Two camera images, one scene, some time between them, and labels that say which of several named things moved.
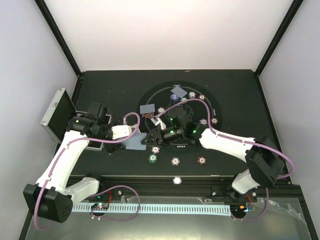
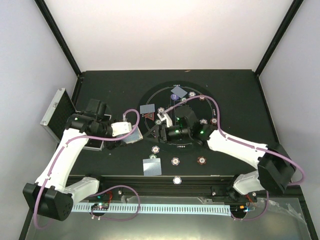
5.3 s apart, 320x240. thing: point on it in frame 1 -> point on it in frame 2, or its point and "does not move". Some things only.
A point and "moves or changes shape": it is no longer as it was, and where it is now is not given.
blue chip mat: x=203 y=121 does not move
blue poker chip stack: x=175 y=161 does not move
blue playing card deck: x=135 y=143 moves or changes shape
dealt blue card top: x=179 y=92 does not move
